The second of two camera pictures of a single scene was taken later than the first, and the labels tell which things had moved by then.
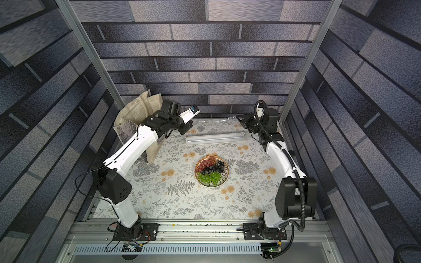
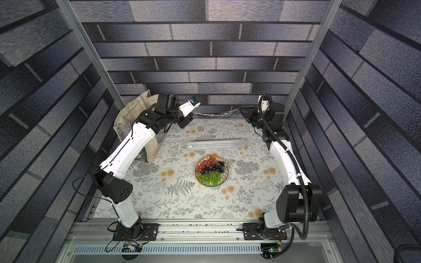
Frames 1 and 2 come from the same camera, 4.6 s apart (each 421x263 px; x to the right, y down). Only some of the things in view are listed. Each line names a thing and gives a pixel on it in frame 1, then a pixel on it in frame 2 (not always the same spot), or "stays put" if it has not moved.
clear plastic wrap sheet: x=231 y=125 to x=228 y=115
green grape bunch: x=213 y=177 stays put
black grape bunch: x=218 y=166 stays put
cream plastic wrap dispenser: x=206 y=138 to x=214 y=144
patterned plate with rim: x=223 y=176 stays put
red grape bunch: x=209 y=161 stays put
